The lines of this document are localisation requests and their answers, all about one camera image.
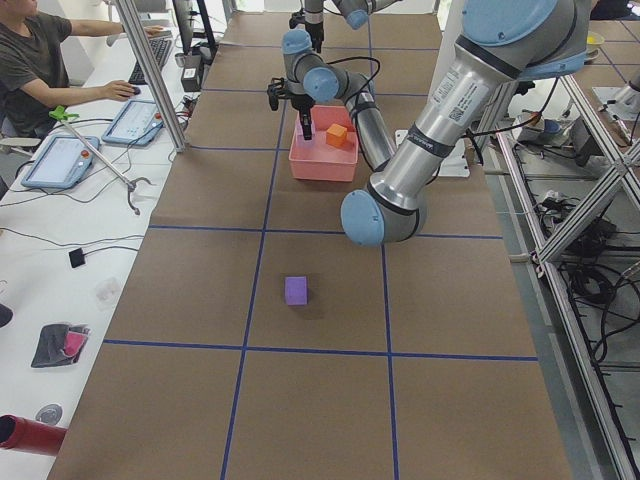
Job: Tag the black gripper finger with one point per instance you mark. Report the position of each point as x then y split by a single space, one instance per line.
306 124

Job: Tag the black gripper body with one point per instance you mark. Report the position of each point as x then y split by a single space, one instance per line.
301 104

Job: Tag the orange foam block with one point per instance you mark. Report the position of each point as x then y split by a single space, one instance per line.
336 135

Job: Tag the purple foam block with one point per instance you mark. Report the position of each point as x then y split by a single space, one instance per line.
296 290

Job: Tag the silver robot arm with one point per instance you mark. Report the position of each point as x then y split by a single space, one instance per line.
310 80
499 42

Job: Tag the pink plastic bin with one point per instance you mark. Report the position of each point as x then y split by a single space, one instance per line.
315 160

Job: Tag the blue teach pendant far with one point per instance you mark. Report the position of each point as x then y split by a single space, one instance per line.
137 124

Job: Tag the blue teach pendant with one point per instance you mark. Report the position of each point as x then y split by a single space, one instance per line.
61 162
137 124

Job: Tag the reacher grabber tool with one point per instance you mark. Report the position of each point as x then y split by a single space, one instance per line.
60 115

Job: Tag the blue teach pendant near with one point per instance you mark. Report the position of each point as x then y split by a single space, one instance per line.
61 162

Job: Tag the seated person in grey shirt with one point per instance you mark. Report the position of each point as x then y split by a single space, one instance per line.
34 79

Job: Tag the grey pink cloth pouch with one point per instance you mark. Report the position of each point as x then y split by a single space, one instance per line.
60 344

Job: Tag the red cylinder bottle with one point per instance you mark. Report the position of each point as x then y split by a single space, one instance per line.
30 436

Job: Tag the aluminium frame post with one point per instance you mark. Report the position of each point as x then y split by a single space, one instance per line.
131 23

